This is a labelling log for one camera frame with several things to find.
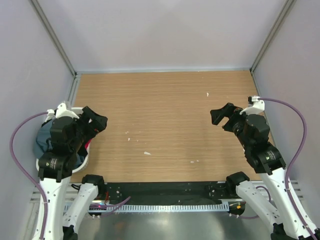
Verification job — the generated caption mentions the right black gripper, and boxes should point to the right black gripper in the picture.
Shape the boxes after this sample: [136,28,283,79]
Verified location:
[209,102,252,149]

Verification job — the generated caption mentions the grey-blue t shirt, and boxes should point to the grey-blue t shirt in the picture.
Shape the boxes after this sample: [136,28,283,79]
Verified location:
[33,121,53,159]

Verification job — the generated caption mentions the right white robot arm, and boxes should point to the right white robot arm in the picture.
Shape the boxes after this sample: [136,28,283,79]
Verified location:
[210,96,320,240]

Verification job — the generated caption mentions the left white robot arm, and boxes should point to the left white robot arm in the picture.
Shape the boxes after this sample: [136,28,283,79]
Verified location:
[34,103,108,240]

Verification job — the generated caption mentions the white laundry basket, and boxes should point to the white laundry basket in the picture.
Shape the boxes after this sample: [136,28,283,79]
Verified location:
[36,117,90,173]

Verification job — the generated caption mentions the red garment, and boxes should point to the red garment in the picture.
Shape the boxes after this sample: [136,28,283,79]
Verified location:
[84,139,92,153]

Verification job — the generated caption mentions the blue garment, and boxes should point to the blue garment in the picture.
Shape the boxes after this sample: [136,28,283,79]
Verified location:
[74,153,87,169]

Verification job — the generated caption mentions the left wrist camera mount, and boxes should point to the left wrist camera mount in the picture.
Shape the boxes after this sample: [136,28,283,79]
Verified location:
[45,101,79,121]

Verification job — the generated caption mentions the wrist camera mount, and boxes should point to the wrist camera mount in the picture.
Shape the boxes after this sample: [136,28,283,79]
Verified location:
[239,96,265,116]
[45,101,79,121]

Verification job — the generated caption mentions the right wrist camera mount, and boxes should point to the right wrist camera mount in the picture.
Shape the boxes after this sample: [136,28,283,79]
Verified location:
[239,96,265,116]

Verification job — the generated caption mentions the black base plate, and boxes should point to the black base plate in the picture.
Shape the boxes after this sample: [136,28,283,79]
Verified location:
[95,181,241,206]

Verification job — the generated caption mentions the white slotted cable duct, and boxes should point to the white slotted cable duct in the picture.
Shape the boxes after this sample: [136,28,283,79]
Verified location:
[41,202,230,213]

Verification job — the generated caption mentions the left corner aluminium post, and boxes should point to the left corner aluminium post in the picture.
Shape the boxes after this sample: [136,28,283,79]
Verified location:
[29,0,77,78]

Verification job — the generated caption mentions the corner aluminium post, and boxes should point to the corner aluminium post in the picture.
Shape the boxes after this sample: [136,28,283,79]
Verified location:
[250,0,297,76]
[29,0,77,78]

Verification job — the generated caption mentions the aluminium rail frame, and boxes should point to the aluminium rail frame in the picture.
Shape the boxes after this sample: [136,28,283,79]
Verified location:
[29,184,305,203]

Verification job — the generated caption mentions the right corner aluminium post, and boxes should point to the right corner aluminium post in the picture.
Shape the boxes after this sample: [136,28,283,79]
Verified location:
[250,0,297,76]

